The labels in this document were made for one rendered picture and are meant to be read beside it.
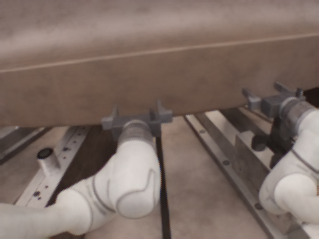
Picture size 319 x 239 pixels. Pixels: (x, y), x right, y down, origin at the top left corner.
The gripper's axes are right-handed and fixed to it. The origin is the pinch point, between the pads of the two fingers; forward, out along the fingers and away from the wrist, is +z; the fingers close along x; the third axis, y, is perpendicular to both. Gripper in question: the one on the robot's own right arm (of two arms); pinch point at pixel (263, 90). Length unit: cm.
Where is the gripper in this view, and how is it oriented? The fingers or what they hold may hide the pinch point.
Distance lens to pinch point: 85.1
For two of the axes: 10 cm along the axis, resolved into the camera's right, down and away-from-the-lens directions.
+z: -2.2, -5.0, 8.4
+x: -9.7, 2.0, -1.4
